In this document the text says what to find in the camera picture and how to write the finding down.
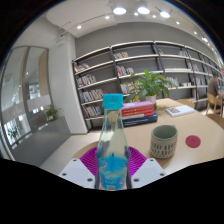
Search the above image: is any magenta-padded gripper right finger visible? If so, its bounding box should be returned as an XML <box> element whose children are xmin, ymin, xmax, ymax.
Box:
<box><xmin>125</xmin><ymin>145</ymin><xmax>167</xmax><ymax>190</ymax></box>

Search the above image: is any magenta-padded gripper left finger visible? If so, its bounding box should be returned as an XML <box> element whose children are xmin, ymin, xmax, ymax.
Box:
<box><xmin>58</xmin><ymin>145</ymin><xmax>101</xmax><ymax>190</ymax></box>

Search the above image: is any clear bottle with blue cap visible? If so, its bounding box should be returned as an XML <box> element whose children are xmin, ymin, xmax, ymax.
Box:
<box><xmin>94</xmin><ymin>93</ymin><xmax>132</xmax><ymax>192</ymax></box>

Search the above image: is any grey-green patterned mug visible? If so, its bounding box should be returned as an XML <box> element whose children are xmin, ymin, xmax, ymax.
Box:
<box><xmin>149</xmin><ymin>124</ymin><xmax>179</xmax><ymax>159</ymax></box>

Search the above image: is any dark blue book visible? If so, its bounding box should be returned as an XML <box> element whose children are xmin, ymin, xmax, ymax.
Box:
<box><xmin>122</xmin><ymin>112</ymin><xmax>159</xmax><ymax>128</ymax></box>

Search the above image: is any flat round red coaster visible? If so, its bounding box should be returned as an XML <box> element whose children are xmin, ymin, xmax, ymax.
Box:
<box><xmin>185</xmin><ymin>134</ymin><xmax>202</xmax><ymax>149</ymax></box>

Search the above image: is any red book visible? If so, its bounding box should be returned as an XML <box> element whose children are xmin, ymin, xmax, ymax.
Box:
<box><xmin>121</xmin><ymin>108</ymin><xmax>155</xmax><ymax>119</ymax></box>

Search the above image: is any small green floor plant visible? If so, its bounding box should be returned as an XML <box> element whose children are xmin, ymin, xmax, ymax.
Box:
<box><xmin>44</xmin><ymin>104</ymin><xmax>63</xmax><ymax>123</ymax></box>
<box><xmin>6</xmin><ymin>123</ymin><xmax>21</xmax><ymax>141</ymax></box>

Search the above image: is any pink book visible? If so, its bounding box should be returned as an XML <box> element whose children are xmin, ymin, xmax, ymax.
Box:
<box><xmin>120</xmin><ymin>100</ymin><xmax>155</xmax><ymax>113</ymax></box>

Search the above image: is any white open book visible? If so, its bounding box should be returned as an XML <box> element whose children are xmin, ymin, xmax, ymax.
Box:
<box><xmin>165</xmin><ymin>104</ymin><xmax>196</xmax><ymax>118</ymax></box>

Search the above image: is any green potted plant, white pot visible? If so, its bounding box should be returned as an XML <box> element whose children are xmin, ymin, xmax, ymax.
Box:
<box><xmin>125</xmin><ymin>68</ymin><xmax>178</xmax><ymax>107</ymax></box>

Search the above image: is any slatted wooden chair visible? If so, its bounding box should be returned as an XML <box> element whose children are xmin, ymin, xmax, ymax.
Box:
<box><xmin>205</xmin><ymin>92</ymin><xmax>224</xmax><ymax>116</ymax></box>

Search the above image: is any grey shelf unit with books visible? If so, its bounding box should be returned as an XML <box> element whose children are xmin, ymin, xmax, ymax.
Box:
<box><xmin>71</xmin><ymin>40</ymin><xmax>224</xmax><ymax>131</ymax></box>

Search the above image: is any person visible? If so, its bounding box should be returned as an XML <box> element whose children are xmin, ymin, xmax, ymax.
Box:
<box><xmin>207</xmin><ymin>72</ymin><xmax>224</xmax><ymax>101</ymax></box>

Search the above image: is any group of ceiling lights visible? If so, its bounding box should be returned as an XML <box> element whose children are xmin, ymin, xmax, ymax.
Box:
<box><xmin>74</xmin><ymin>4</ymin><xmax>214</xmax><ymax>44</ymax></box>

